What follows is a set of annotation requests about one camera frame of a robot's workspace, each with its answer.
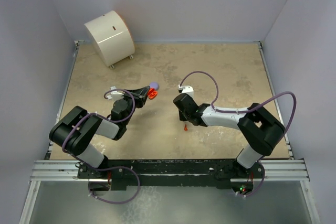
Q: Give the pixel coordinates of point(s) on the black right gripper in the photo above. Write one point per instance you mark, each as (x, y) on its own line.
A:
(181, 117)

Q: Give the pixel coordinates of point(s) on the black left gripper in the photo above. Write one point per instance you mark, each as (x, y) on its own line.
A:
(142, 94)

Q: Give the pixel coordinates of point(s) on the orange earbud charging case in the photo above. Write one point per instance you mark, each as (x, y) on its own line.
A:
(152, 93)

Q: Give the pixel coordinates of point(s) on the lilac earbud charging case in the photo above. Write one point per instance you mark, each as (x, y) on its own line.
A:
(154, 85)

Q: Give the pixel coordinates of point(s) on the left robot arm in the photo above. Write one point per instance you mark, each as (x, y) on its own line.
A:
(74, 132)

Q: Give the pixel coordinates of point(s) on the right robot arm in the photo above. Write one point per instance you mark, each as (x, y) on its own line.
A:
(260, 128)

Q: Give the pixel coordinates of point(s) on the white cylindrical box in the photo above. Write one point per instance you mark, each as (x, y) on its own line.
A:
(111, 38)

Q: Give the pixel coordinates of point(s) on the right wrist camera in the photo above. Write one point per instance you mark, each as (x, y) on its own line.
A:
(186, 90)

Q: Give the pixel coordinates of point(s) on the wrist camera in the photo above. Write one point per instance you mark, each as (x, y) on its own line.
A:
(186, 90)
(115, 94)

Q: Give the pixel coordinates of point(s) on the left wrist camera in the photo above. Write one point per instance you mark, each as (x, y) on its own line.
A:
(115, 94)

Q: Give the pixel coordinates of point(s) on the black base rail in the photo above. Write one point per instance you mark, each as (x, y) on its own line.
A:
(218, 173)

